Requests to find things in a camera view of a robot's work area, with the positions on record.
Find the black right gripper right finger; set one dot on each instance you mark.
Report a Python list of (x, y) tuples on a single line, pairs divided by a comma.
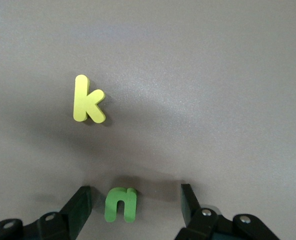
[(190, 210)]

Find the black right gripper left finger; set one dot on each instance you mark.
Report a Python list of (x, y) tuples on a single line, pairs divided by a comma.
[(75, 212)]

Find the green foam lowercase n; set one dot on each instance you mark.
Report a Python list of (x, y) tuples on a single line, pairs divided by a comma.
[(112, 202)]

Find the yellow foam letter K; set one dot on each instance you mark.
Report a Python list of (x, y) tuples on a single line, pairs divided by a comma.
[(83, 102)]

